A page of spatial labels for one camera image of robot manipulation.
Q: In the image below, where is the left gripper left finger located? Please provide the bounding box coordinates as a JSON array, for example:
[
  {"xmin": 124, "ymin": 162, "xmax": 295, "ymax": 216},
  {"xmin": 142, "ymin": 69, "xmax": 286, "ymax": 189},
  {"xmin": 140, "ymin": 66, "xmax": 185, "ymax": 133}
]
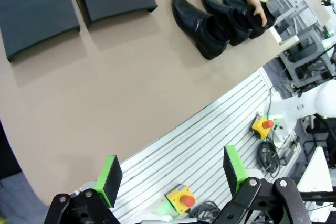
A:
[{"xmin": 44, "ymin": 155, "xmax": 123, "ymax": 224}]

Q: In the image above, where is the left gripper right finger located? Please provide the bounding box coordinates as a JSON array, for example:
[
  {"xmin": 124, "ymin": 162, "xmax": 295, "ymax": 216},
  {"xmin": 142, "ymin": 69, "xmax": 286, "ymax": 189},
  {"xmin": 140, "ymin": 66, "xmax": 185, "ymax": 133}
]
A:
[{"xmin": 212, "ymin": 145, "xmax": 313, "ymax": 224}]

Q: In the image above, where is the person's left hand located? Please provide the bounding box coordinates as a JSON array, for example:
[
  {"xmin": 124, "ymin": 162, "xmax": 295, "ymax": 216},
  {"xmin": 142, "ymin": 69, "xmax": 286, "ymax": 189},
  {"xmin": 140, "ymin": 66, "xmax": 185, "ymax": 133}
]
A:
[{"xmin": 245, "ymin": 0, "xmax": 268, "ymax": 27}]

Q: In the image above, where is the yellow emergency stop button box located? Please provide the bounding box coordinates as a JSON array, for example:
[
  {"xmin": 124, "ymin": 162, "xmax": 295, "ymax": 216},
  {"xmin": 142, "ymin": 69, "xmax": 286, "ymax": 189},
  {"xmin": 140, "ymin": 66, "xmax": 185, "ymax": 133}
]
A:
[
  {"xmin": 251, "ymin": 115, "xmax": 275, "ymax": 140},
  {"xmin": 164, "ymin": 183, "xmax": 197, "ymax": 215}
]

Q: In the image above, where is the black power adapter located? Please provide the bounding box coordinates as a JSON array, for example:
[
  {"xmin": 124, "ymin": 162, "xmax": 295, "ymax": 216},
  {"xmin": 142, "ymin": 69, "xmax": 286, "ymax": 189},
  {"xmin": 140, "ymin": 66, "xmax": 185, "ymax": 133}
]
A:
[{"xmin": 277, "ymin": 140, "xmax": 301, "ymax": 167}]

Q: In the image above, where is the white board panel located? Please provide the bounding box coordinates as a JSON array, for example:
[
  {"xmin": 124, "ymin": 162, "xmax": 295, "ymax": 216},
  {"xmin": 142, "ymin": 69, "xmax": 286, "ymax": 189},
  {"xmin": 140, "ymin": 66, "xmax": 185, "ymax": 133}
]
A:
[{"xmin": 296, "ymin": 145, "xmax": 336, "ymax": 209}]

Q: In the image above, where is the purple cloth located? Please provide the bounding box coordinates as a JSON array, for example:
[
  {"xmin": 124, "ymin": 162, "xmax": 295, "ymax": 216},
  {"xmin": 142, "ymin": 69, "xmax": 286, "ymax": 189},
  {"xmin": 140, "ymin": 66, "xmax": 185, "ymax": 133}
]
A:
[{"xmin": 0, "ymin": 120, "xmax": 49, "ymax": 224}]

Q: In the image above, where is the grey metal equipment rack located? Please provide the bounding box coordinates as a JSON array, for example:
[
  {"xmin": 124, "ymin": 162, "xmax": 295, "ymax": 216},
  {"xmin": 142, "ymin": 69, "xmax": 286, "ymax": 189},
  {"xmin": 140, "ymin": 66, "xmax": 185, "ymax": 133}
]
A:
[{"xmin": 277, "ymin": 23, "xmax": 336, "ymax": 90}]

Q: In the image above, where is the tan wooden board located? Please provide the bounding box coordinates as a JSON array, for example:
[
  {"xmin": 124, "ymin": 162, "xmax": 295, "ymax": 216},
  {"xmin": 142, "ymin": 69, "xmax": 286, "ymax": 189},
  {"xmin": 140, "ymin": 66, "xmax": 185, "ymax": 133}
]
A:
[{"xmin": 295, "ymin": 0, "xmax": 332, "ymax": 27}]

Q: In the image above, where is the black cable bundle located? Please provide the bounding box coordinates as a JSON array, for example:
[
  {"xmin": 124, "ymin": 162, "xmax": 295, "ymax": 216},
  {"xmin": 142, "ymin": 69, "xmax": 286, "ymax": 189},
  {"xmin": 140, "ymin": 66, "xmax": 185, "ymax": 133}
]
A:
[
  {"xmin": 188, "ymin": 200, "xmax": 223, "ymax": 224},
  {"xmin": 257, "ymin": 140, "xmax": 283, "ymax": 179}
]

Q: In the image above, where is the slotted aluminium base plate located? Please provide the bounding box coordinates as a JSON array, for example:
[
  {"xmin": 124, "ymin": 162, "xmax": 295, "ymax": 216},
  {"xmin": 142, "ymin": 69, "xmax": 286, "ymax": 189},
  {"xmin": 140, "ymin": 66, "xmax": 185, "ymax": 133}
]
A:
[{"xmin": 70, "ymin": 66, "xmax": 302, "ymax": 224}]

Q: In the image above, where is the cream table bracket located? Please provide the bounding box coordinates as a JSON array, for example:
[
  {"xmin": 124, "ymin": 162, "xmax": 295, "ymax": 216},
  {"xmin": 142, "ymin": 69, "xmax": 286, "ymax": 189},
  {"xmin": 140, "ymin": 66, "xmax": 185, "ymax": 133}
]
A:
[{"xmin": 269, "ymin": 27, "xmax": 300, "ymax": 47}]

